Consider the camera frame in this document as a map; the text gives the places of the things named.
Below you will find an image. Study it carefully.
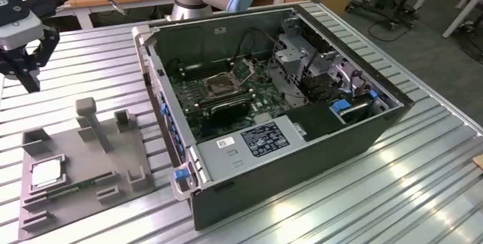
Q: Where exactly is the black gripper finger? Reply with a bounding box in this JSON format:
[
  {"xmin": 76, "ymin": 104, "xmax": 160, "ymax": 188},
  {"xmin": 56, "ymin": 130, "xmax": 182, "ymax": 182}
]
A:
[
  {"xmin": 0, "ymin": 53, "xmax": 20, "ymax": 80},
  {"xmin": 17, "ymin": 26, "xmax": 60, "ymax": 94}
]

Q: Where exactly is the silver CPU green board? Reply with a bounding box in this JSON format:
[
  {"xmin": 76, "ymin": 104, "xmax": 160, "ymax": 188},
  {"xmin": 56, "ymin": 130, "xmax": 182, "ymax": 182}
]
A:
[{"xmin": 29, "ymin": 159, "xmax": 65, "ymax": 190}]

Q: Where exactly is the black RAM slot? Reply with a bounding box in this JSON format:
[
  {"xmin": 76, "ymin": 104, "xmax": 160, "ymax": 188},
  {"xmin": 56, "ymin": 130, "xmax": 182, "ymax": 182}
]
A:
[
  {"xmin": 184, "ymin": 70, "xmax": 230, "ymax": 79},
  {"xmin": 182, "ymin": 65, "xmax": 232, "ymax": 74},
  {"xmin": 194, "ymin": 94, "xmax": 252, "ymax": 106},
  {"xmin": 197, "ymin": 101, "xmax": 226, "ymax": 112},
  {"xmin": 180, "ymin": 59, "xmax": 230, "ymax": 69}
]

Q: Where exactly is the CPU socket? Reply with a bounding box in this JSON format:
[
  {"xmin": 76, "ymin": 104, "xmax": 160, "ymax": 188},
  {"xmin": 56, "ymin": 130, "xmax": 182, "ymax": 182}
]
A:
[{"xmin": 202, "ymin": 73, "xmax": 242, "ymax": 100}]

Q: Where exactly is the grey plastic parts rack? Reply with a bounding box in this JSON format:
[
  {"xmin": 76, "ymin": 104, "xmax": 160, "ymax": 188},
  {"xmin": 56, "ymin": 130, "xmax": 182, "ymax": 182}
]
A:
[{"xmin": 17, "ymin": 96, "xmax": 156, "ymax": 241}]

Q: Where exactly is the green RAM stick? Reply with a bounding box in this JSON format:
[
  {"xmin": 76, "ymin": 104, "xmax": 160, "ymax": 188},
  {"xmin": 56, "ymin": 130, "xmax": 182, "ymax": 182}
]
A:
[{"xmin": 46, "ymin": 174, "xmax": 113, "ymax": 199}]

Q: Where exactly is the metal socket cover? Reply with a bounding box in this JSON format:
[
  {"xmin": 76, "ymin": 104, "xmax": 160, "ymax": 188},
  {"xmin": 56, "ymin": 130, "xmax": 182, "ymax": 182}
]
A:
[{"xmin": 228, "ymin": 58, "xmax": 257, "ymax": 86}]

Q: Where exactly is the blue case latch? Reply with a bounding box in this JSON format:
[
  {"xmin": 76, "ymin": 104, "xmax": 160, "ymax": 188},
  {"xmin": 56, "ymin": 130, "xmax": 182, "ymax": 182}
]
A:
[{"xmin": 172, "ymin": 169, "xmax": 189, "ymax": 183}]

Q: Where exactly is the green motherboard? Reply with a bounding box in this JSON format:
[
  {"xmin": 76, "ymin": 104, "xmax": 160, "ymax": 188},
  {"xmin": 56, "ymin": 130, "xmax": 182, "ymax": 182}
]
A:
[{"xmin": 165, "ymin": 57, "xmax": 292, "ymax": 140}]

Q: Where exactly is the grey power supply unit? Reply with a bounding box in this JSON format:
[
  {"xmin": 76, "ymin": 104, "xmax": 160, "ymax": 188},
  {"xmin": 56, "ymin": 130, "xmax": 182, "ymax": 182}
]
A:
[{"xmin": 192, "ymin": 114, "xmax": 306, "ymax": 183}]

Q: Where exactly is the silver metal drive cage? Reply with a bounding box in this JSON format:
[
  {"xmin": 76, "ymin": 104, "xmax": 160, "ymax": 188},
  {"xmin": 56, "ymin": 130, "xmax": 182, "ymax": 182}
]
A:
[{"xmin": 268, "ymin": 16, "xmax": 316, "ymax": 106}]

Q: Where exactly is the black plastic shroud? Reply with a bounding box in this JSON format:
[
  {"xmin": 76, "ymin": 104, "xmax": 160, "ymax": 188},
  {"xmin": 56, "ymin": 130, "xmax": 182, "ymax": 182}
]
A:
[{"xmin": 285, "ymin": 102, "xmax": 349, "ymax": 142}]

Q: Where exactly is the black open PC case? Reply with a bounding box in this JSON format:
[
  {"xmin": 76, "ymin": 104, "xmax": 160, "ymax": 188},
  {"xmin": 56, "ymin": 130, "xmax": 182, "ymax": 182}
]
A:
[{"xmin": 130, "ymin": 0, "xmax": 415, "ymax": 231}]

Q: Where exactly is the hard disk in blue carrier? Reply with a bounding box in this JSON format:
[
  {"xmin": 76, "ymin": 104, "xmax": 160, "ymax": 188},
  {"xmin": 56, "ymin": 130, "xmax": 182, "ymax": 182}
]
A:
[{"xmin": 327, "ymin": 98, "xmax": 373, "ymax": 125}]

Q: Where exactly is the brown wooden block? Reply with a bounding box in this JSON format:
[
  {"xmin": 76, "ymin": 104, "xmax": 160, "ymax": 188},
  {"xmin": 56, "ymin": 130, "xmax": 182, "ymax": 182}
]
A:
[{"xmin": 469, "ymin": 155, "xmax": 483, "ymax": 174}]

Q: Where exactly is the grey and black wrist camera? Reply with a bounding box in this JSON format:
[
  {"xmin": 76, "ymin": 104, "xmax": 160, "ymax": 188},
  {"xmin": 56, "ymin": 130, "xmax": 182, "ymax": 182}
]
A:
[{"xmin": 0, "ymin": 0, "xmax": 42, "ymax": 51}]

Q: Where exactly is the thin cable with metal plug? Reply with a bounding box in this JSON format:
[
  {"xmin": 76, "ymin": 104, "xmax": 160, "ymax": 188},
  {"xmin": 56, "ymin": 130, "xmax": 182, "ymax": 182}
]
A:
[{"xmin": 92, "ymin": 0, "xmax": 128, "ymax": 16}]

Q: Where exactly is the black looped wire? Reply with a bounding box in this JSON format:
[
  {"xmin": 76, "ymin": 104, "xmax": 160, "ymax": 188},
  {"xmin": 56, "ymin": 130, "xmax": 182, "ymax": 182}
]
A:
[{"xmin": 230, "ymin": 28, "xmax": 280, "ymax": 61}]

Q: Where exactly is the black flat strap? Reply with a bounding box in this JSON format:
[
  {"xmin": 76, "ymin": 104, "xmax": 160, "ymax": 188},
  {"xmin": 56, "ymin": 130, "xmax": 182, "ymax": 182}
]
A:
[{"xmin": 302, "ymin": 48, "xmax": 317, "ymax": 71}]

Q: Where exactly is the silver curved metal bracket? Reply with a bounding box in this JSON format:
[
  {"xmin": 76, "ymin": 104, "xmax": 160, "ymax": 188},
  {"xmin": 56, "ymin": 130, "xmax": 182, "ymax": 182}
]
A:
[{"xmin": 314, "ymin": 51, "xmax": 376, "ymax": 99}]

